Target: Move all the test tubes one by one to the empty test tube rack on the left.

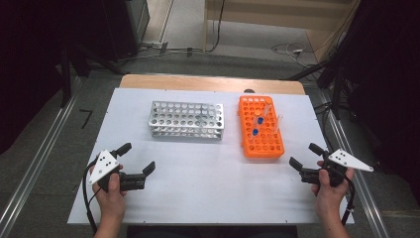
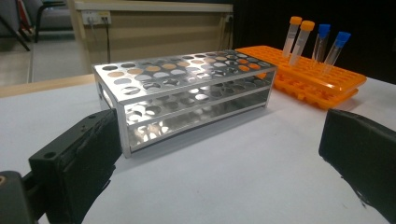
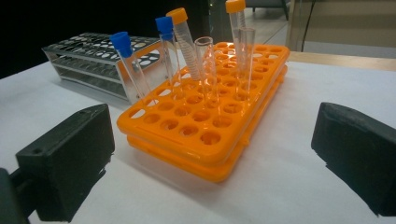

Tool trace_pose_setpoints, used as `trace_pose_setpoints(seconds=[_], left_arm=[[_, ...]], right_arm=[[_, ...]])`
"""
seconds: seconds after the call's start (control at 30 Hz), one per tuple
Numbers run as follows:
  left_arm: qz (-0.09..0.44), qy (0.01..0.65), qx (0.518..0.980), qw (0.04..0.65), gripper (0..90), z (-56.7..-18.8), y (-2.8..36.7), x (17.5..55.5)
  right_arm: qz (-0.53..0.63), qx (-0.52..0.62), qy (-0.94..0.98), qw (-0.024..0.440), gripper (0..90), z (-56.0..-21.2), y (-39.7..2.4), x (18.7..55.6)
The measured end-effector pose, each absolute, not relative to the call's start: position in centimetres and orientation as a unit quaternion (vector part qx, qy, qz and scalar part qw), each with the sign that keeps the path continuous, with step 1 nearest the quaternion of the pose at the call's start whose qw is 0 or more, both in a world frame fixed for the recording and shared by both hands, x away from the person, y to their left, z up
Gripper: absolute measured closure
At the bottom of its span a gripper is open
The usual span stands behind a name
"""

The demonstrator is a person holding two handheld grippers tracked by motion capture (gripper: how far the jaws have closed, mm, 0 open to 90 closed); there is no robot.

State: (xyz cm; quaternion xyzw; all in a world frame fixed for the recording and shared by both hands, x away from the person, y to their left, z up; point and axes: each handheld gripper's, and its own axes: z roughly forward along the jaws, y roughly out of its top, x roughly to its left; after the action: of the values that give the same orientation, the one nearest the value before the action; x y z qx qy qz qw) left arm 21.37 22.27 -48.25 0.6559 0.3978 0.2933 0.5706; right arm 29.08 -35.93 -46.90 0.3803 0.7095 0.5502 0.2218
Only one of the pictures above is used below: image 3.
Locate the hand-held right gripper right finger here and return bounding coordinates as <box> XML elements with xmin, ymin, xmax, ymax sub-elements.
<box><xmin>311</xmin><ymin>101</ymin><xmax>396</xmax><ymax>217</ymax></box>

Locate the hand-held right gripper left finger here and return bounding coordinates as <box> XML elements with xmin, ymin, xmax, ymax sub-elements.
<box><xmin>15</xmin><ymin>103</ymin><xmax>116</xmax><ymax>223</ymax></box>

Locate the metal tube rack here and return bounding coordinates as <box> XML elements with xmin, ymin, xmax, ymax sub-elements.
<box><xmin>41</xmin><ymin>32</ymin><xmax>176</xmax><ymax>105</ymax></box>

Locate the orange plastic tube rack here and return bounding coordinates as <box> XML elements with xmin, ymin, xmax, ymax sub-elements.
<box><xmin>116</xmin><ymin>41</ymin><xmax>291</xmax><ymax>184</ymax></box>

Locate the blue-capped clear tube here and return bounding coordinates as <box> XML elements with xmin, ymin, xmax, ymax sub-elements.
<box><xmin>154</xmin><ymin>16</ymin><xmax>186</xmax><ymax>99</ymax></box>
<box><xmin>108</xmin><ymin>31</ymin><xmax>158</xmax><ymax>108</ymax></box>

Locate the clear glass tube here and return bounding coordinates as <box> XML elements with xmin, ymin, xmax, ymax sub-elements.
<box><xmin>193</xmin><ymin>35</ymin><xmax>223</xmax><ymax>124</ymax></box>
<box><xmin>237</xmin><ymin>26</ymin><xmax>257</xmax><ymax>101</ymax></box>

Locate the orange-capped graduated tube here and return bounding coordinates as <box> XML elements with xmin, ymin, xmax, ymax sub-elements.
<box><xmin>165</xmin><ymin>7</ymin><xmax>203</xmax><ymax>82</ymax></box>

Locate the orange-capped plain clear tube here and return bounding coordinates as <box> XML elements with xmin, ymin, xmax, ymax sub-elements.
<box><xmin>225</xmin><ymin>0</ymin><xmax>248</xmax><ymax>80</ymax></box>

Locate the white board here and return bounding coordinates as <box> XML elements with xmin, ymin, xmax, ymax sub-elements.
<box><xmin>0</xmin><ymin>57</ymin><xmax>396</xmax><ymax>224</ymax></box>

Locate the wooden table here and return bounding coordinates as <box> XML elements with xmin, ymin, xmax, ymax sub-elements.
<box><xmin>288</xmin><ymin>50</ymin><xmax>396</xmax><ymax>73</ymax></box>

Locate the black hanging cable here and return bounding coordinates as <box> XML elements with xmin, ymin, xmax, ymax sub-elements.
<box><xmin>300</xmin><ymin>0</ymin><xmax>317</xmax><ymax>53</ymax></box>

